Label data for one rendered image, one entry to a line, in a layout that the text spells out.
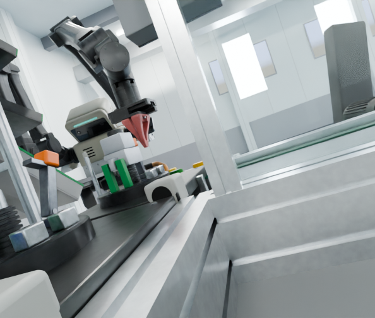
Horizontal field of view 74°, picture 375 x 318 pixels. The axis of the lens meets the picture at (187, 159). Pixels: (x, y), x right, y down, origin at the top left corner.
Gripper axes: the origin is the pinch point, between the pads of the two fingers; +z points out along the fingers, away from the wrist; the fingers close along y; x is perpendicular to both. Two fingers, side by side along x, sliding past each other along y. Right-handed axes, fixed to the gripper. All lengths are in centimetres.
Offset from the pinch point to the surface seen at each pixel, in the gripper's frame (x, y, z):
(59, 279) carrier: -42.8, 8.8, 8.2
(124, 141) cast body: -14.1, 2.2, -0.9
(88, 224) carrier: -35.3, 6.1, 7.0
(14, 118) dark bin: -8.8, -23.3, -14.6
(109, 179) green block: -17.2, -1.4, 4.4
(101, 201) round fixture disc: -18.3, -3.5, 7.5
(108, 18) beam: 577, -210, -365
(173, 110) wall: 877, -200, -128
